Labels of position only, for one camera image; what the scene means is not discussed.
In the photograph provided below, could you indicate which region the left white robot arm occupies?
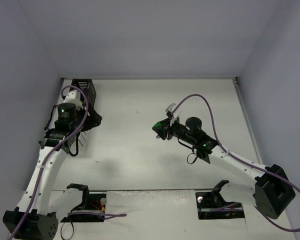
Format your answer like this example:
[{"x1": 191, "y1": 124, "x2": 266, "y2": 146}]
[{"x1": 2, "y1": 101, "x2": 102, "y2": 240}]

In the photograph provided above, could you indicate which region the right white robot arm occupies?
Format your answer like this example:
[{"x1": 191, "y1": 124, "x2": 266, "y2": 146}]
[{"x1": 152, "y1": 117, "x2": 296, "y2": 220}]

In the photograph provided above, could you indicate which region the white slotted container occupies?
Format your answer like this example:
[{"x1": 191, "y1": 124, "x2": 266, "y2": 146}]
[{"x1": 78, "y1": 131, "x2": 90, "y2": 149}]

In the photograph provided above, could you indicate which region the black slotted container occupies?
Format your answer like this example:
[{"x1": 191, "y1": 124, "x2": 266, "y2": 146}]
[{"x1": 71, "y1": 78, "x2": 97, "y2": 109}]

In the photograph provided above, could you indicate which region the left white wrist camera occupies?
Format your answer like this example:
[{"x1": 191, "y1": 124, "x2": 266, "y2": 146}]
[{"x1": 63, "y1": 90, "x2": 85, "y2": 111}]

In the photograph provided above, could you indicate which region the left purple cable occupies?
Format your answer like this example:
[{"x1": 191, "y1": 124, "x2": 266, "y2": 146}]
[{"x1": 7, "y1": 85, "x2": 128, "y2": 240}]

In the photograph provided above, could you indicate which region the purple cable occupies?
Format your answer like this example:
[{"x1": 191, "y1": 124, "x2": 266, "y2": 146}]
[
  {"x1": 7, "y1": 85, "x2": 128, "y2": 240},
  {"x1": 173, "y1": 93, "x2": 300, "y2": 232}
]

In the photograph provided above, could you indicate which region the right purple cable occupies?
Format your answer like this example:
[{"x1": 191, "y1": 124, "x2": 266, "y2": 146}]
[{"x1": 173, "y1": 93, "x2": 300, "y2": 232}]

